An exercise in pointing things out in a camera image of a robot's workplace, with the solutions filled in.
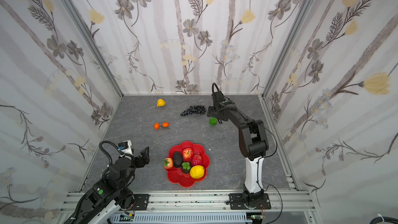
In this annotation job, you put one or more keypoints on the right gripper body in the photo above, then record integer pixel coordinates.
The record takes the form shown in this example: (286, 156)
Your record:
(216, 111)

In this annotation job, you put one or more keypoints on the dark avocado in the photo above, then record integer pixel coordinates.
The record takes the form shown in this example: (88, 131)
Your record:
(177, 159)

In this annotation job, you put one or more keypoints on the red strawberry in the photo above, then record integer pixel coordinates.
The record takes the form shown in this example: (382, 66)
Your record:
(168, 163)

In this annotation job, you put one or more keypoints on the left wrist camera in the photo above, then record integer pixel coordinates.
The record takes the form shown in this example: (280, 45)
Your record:
(125, 148)

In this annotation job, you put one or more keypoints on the dark mangosteen green top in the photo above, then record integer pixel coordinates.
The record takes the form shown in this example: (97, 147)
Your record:
(186, 167)

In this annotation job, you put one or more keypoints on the yellow lemon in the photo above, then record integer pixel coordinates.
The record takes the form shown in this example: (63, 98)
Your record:
(197, 172)

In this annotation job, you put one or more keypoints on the white vented cable duct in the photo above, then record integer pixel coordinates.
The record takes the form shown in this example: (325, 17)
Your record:
(181, 218)

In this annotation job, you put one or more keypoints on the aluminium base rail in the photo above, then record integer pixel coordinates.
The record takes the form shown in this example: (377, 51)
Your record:
(281, 206)

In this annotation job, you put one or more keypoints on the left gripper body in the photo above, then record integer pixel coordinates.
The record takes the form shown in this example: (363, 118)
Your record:
(139, 160)

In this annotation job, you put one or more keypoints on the red apple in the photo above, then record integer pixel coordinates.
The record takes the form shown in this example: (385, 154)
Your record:
(187, 154)

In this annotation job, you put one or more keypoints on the dark red raspberry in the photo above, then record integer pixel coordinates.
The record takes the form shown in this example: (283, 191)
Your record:
(196, 160)

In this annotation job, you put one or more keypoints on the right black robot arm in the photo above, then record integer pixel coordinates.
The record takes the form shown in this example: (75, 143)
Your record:
(248, 106)

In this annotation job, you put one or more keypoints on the red flower-shaped bowl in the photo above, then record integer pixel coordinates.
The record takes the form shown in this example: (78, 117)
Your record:
(176, 176)

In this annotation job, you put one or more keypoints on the small yellow pear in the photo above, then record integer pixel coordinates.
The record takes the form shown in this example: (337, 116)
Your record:
(160, 103)

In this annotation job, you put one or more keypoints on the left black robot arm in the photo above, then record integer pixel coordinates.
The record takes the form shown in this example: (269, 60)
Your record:
(112, 193)

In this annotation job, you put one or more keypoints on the black grape bunch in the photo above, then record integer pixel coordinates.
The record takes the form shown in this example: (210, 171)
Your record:
(196, 109)

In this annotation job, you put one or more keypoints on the green pepper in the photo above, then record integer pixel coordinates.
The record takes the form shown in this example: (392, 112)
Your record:
(213, 121)

